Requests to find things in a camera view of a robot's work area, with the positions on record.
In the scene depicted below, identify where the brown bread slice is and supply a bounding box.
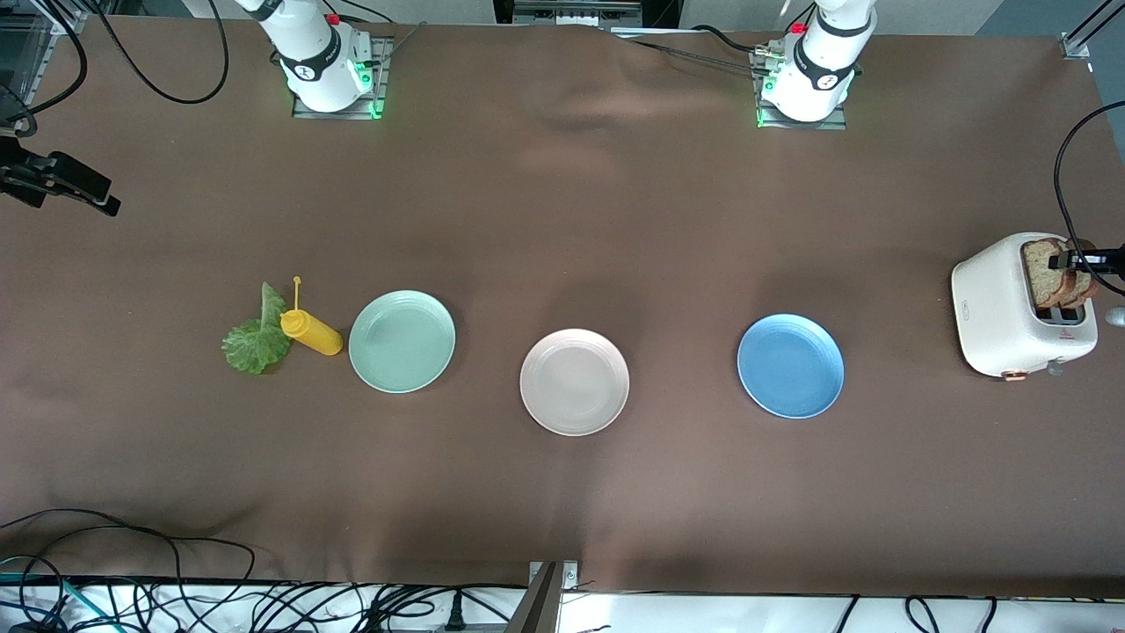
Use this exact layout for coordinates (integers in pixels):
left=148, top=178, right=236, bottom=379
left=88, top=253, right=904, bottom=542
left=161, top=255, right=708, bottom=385
left=1021, top=236, right=1078, bottom=310
left=1065, top=237, right=1101, bottom=307

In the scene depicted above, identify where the green lettuce leaf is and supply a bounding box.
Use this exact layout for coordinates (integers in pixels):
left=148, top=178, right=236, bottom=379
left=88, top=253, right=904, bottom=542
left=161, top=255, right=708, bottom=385
left=221, top=281, right=294, bottom=375

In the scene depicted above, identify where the blue plate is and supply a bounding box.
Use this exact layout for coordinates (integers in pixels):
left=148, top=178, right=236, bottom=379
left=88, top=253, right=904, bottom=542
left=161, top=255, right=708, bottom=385
left=737, top=313, right=846, bottom=419

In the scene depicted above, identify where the mint green plate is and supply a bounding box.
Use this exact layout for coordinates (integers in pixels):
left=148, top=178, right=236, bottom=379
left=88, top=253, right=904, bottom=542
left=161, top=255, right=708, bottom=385
left=348, top=290, right=457, bottom=394

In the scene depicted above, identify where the beige plate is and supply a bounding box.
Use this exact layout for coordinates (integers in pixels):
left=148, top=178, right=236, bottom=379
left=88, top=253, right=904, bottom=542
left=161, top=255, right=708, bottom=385
left=519, top=329, right=630, bottom=437

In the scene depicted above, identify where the white toaster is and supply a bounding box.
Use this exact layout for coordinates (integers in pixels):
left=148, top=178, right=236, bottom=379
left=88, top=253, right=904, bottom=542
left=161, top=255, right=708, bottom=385
left=951, top=231, right=1100, bottom=381

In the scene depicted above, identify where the yellow mustard squeeze bottle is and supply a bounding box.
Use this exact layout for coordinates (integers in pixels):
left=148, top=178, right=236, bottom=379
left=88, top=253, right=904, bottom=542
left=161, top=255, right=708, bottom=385
left=279, top=276, right=345, bottom=357

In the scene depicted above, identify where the brown table cloth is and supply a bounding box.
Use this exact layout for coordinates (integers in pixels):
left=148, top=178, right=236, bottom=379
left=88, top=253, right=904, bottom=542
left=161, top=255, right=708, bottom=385
left=0, top=13, right=1125, bottom=599

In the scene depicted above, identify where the black equipment box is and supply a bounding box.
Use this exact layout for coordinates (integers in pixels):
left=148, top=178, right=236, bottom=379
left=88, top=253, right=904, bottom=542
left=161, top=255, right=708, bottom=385
left=492, top=0, right=683, bottom=29

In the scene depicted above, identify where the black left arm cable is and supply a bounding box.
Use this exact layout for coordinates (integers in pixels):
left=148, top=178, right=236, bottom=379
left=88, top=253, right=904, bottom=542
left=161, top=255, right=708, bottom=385
left=1053, top=101, right=1125, bottom=297

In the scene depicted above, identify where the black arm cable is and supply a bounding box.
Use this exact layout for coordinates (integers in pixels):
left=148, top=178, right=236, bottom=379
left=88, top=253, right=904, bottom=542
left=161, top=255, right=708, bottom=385
left=92, top=0, right=232, bottom=107
left=1053, top=101, right=1125, bottom=297

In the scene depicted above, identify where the black hanging cable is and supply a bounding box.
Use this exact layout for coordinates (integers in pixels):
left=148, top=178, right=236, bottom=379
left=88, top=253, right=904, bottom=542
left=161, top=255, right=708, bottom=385
left=0, top=0, right=91, bottom=137

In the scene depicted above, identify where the clear acrylic enclosure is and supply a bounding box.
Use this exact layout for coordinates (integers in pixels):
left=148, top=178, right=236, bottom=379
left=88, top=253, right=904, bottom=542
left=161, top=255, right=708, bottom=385
left=0, top=0, right=89, bottom=99

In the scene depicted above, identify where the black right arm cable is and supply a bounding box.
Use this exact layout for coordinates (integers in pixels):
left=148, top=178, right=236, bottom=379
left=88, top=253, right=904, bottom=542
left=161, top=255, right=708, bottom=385
left=92, top=0, right=232, bottom=107

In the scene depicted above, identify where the aluminium frame profile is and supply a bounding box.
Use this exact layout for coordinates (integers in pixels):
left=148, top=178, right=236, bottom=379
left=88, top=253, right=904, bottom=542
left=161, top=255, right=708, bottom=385
left=1059, top=0, right=1125, bottom=62

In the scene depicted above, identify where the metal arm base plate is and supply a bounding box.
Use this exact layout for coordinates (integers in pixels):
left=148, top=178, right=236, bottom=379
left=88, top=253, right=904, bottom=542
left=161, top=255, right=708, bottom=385
left=292, top=37, right=394, bottom=120
left=753, top=48, right=849, bottom=131

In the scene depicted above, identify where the long black looped cable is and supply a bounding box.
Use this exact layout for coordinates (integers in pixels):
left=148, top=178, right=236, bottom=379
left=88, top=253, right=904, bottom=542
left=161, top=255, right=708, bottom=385
left=0, top=508, right=258, bottom=616

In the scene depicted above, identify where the teal cable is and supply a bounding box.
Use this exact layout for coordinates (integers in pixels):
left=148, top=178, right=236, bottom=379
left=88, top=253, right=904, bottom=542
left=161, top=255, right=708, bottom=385
left=0, top=570, right=93, bottom=621

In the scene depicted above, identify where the grey base supply cable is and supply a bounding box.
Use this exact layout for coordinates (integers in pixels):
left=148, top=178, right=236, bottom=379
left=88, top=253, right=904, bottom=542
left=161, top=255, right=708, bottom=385
left=611, top=25, right=767, bottom=73

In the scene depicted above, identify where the aluminium bracket post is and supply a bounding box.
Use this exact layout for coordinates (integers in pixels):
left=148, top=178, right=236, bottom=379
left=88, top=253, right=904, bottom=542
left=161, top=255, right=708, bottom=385
left=508, top=560, right=581, bottom=633

